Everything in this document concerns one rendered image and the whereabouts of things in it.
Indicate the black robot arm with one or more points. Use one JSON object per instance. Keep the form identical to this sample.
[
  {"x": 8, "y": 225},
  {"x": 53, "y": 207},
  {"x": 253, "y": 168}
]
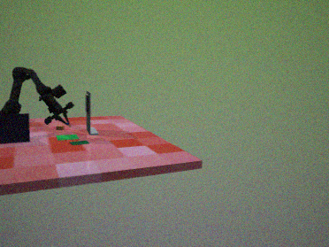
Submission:
[{"x": 47, "y": 94}]

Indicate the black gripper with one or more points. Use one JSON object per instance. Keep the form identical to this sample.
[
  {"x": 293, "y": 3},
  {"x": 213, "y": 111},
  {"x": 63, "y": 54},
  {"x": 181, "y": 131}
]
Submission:
[{"x": 57, "y": 110}]

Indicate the black panel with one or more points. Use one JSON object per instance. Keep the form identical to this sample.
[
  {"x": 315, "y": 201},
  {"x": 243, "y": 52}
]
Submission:
[{"x": 91, "y": 130}]

